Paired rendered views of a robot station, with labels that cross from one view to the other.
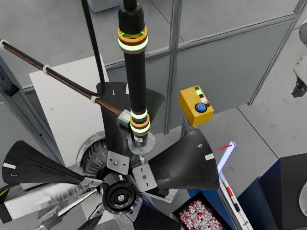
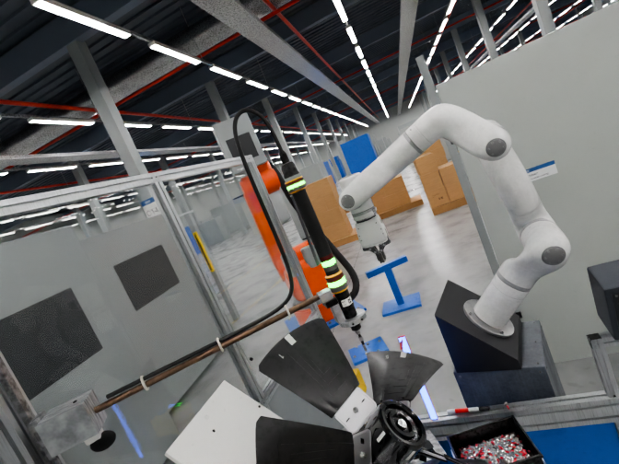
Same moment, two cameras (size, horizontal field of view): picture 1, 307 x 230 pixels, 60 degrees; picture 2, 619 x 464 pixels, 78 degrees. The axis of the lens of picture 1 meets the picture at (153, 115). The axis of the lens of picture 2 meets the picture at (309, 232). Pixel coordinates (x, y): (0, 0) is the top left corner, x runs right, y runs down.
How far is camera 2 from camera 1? 0.78 m
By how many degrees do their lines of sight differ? 61
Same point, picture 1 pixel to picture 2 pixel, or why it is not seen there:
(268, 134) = not seen: hidden behind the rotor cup
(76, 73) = (216, 414)
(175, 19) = (241, 360)
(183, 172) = (407, 376)
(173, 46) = (259, 395)
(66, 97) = (228, 449)
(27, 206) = not seen: outside the picture
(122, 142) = (337, 383)
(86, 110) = not seen: hidden behind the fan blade
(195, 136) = (375, 356)
